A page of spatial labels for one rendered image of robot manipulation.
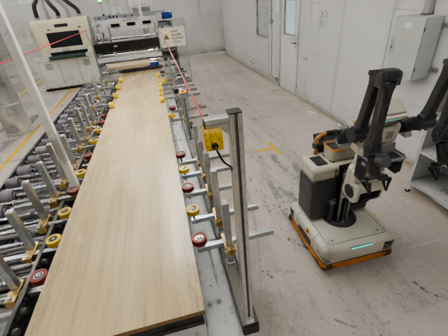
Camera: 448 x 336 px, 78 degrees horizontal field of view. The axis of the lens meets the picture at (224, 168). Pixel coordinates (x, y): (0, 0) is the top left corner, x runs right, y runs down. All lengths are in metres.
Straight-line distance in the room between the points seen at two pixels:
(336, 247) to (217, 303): 1.13
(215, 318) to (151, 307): 0.38
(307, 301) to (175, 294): 1.28
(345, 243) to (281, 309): 0.70
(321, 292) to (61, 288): 1.76
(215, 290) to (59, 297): 0.74
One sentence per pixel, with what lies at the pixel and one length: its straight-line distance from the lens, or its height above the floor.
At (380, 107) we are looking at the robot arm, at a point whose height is 1.45.
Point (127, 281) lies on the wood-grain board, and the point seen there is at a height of 0.90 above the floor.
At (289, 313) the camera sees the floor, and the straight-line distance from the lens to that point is 2.30.
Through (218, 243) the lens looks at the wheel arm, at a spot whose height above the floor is 0.84.
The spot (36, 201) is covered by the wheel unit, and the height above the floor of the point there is 1.00.
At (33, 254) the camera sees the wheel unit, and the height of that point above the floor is 0.84.
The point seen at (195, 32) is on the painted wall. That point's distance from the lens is 12.30.
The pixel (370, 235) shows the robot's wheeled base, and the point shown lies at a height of 0.28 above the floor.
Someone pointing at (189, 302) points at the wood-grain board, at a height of 0.90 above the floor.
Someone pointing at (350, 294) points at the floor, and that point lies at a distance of 2.47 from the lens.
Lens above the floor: 1.97
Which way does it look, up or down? 31 degrees down
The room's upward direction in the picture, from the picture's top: 6 degrees counter-clockwise
